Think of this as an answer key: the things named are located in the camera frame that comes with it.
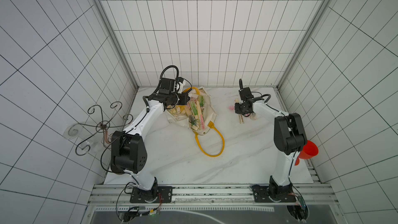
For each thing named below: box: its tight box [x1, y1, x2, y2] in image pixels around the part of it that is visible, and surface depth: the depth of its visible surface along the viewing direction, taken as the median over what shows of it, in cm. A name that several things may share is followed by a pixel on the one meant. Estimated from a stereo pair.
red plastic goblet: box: [294, 140, 319, 166], surface depth 74 cm
